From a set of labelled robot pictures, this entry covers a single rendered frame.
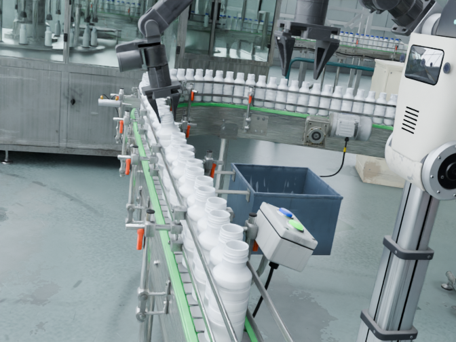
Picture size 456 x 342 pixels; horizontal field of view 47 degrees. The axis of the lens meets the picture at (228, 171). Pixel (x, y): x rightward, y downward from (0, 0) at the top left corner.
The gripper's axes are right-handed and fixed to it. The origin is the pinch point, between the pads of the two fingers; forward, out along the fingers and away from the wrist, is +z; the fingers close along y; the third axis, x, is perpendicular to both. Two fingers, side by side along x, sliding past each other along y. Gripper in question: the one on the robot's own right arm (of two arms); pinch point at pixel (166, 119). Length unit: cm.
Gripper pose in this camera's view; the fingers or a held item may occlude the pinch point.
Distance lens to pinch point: 143.4
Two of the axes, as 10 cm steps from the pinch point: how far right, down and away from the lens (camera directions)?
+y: -9.6, 2.0, -1.7
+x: 2.3, 3.2, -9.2
